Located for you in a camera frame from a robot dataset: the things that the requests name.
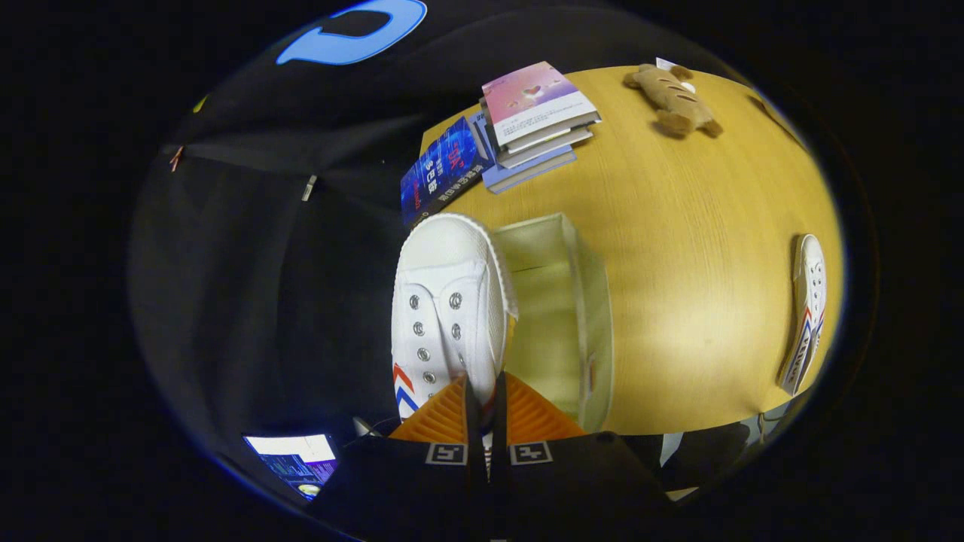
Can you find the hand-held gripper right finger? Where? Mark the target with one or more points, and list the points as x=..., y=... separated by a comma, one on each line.
x=572, y=482

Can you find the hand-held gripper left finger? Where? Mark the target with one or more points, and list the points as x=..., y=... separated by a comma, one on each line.
x=399, y=482

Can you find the white canvas shoe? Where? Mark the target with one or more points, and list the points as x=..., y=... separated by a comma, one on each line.
x=809, y=301
x=452, y=256

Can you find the lit computer monitor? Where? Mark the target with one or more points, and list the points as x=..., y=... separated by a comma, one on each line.
x=294, y=459

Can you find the black backdrop cloth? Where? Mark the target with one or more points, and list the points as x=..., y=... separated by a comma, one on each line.
x=263, y=263

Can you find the white clip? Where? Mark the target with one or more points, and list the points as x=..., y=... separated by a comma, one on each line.
x=309, y=188

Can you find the pale blue book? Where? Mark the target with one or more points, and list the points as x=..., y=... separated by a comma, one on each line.
x=531, y=172

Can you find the dark blue book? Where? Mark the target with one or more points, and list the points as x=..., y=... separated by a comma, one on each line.
x=440, y=169

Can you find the grey paperback book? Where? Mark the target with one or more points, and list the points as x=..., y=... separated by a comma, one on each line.
x=550, y=140
x=546, y=153

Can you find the pink cover book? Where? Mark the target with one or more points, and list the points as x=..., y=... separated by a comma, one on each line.
x=531, y=94

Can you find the red clip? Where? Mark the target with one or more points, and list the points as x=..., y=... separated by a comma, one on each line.
x=176, y=158

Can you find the brown plush toy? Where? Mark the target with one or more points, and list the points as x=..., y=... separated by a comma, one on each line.
x=674, y=102

